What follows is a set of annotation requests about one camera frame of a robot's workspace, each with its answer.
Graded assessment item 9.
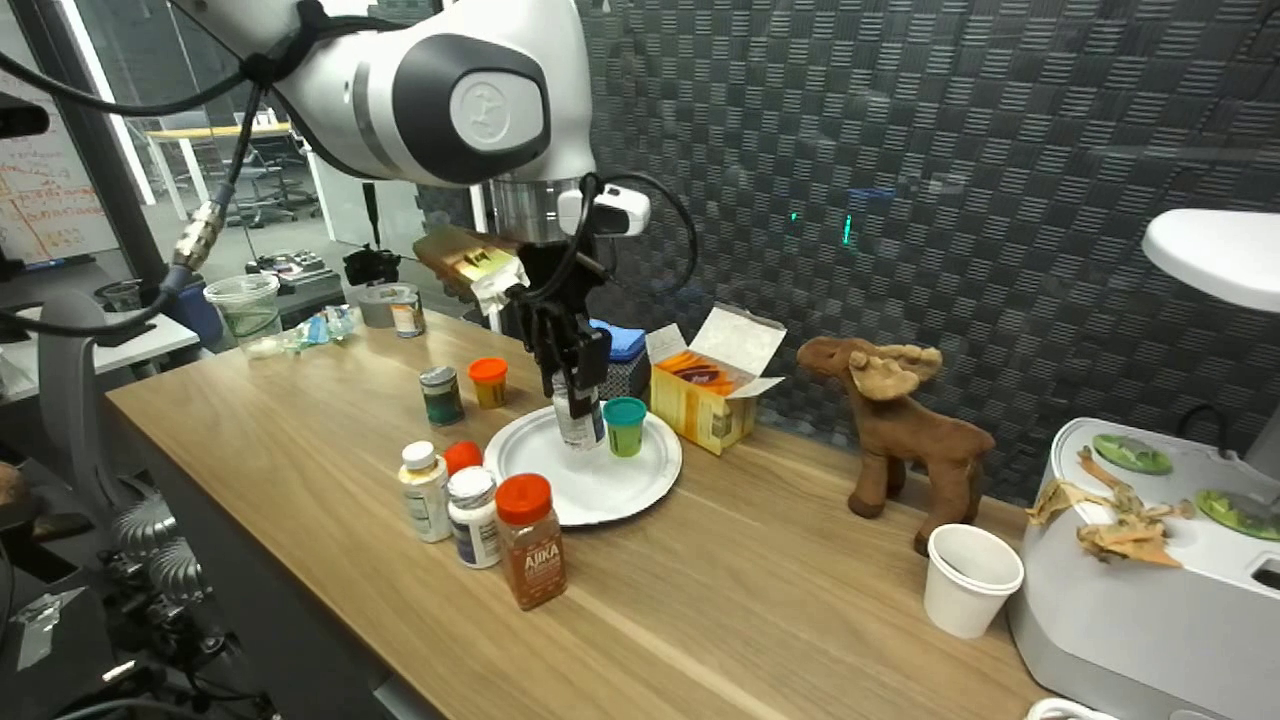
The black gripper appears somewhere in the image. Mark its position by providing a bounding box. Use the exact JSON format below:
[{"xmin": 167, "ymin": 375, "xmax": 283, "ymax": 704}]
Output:
[{"xmin": 500, "ymin": 239, "xmax": 609, "ymax": 424}]

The teal cap small bottle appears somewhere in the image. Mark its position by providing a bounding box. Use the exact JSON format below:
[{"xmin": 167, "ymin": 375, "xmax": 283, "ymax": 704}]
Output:
[{"xmin": 604, "ymin": 396, "xmax": 648, "ymax": 455}]

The orange lid small jar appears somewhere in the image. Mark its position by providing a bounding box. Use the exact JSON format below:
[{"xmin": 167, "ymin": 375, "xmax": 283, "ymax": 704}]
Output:
[{"xmin": 467, "ymin": 355, "xmax": 509, "ymax": 410}]

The orange strawberry plushie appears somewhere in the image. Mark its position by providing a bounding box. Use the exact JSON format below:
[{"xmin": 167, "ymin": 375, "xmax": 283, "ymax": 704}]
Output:
[{"xmin": 444, "ymin": 442, "xmax": 484, "ymax": 477}]

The green label white pill bottle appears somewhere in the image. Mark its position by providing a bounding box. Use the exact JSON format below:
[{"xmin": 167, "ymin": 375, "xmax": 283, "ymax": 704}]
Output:
[{"xmin": 400, "ymin": 442, "xmax": 450, "ymax": 543}]

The orange lid spice jar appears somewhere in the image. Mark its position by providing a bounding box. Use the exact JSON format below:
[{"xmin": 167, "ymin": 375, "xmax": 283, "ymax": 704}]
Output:
[{"xmin": 495, "ymin": 474, "xmax": 569, "ymax": 608}]

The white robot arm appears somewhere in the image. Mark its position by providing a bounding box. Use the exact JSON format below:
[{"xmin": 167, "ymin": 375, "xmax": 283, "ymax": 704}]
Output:
[{"xmin": 172, "ymin": 0, "xmax": 595, "ymax": 187}]

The white round plate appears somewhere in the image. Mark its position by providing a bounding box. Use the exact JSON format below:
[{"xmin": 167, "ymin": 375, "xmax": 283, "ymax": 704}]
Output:
[{"xmin": 484, "ymin": 410, "xmax": 685, "ymax": 529}]

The brown moose plushie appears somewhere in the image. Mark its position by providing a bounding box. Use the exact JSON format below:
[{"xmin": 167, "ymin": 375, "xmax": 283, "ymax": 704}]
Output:
[{"xmin": 797, "ymin": 335, "xmax": 995, "ymax": 553}]

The blue sponge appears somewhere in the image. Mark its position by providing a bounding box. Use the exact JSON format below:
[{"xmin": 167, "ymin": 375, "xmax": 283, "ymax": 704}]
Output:
[{"xmin": 595, "ymin": 320, "xmax": 645, "ymax": 366}]

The yellow open cardboard box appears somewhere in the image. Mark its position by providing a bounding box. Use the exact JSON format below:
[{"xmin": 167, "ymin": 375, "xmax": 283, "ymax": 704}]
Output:
[{"xmin": 645, "ymin": 305, "xmax": 788, "ymax": 455}]

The green label tin can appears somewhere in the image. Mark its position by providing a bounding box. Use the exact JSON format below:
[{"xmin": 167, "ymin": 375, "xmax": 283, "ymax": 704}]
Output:
[{"xmin": 422, "ymin": 370, "xmax": 466, "ymax": 424}]

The white paper cup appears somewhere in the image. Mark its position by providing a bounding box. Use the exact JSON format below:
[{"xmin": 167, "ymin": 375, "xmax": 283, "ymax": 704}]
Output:
[{"xmin": 926, "ymin": 525, "xmax": 1026, "ymax": 642}]

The white appliance with leaves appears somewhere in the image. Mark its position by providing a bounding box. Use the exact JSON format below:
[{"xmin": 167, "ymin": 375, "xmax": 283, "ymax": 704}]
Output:
[{"xmin": 1011, "ymin": 415, "xmax": 1280, "ymax": 720}]

